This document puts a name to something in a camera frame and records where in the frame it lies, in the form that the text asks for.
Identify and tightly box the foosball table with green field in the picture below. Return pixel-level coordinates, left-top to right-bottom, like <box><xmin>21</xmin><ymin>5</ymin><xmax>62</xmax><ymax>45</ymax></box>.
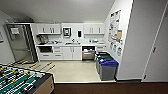
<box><xmin>0</xmin><ymin>59</ymin><xmax>57</xmax><ymax>94</ymax></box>

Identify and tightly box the white drawer cabinet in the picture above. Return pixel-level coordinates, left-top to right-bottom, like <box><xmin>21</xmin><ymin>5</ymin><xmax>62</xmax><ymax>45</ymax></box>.
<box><xmin>52</xmin><ymin>45</ymin><xmax>64</xmax><ymax>61</ymax></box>
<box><xmin>95</xmin><ymin>45</ymin><xmax>107</xmax><ymax>53</ymax></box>

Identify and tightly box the grey bin with blue lid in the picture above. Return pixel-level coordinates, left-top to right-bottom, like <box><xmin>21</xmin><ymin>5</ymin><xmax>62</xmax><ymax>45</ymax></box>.
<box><xmin>98</xmin><ymin>58</ymin><xmax>120</xmax><ymax>81</ymax></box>

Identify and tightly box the white room door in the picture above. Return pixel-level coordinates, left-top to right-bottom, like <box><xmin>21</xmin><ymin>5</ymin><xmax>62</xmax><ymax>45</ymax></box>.
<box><xmin>141</xmin><ymin>3</ymin><xmax>168</xmax><ymax>83</ymax></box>

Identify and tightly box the chrome sink faucet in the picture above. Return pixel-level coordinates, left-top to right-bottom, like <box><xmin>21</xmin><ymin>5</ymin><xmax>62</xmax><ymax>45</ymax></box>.
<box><xmin>70</xmin><ymin>38</ymin><xmax>76</xmax><ymax>44</ymax></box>

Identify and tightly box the black coffee maker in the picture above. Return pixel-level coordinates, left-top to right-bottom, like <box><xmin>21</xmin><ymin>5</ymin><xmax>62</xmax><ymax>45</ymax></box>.
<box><xmin>36</xmin><ymin>34</ymin><xmax>49</xmax><ymax>45</ymax></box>

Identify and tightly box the small paper wall sign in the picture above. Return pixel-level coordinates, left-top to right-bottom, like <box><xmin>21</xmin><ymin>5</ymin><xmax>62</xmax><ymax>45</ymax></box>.
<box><xmin>108</xmin><ymin>41</ymin><xmax>113</xmax><ymax>50</ymax></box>
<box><xmin>116</xmin><ymin>46</ymin><xmax>123</xmax><ymax>56</ymax></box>
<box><xmin>112</xmin><ymin>43</ymin><xmax>117</xmax><ymax>53</ymax></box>

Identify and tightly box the dark door handle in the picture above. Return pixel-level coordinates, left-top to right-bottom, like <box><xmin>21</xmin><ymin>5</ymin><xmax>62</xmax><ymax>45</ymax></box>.
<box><xmin>152</xmin><ymin>46</ymin><xmax>157</xmax><ymax>54</ymax></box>

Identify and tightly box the large printed wall poster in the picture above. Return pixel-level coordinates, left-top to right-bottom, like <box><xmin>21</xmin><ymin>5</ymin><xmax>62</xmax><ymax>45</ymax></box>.
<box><xmin>108</xmin><ymin>9</ymin><xmax>122</xmax><ymax>44</ymax></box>

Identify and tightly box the stainless steel refrigerator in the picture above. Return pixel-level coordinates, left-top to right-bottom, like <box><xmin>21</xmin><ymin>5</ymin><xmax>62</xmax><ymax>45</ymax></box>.
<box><xmin>4</xmin><ymin>23</ymin><xmax>39</xmax><ymax>64</ymax></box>

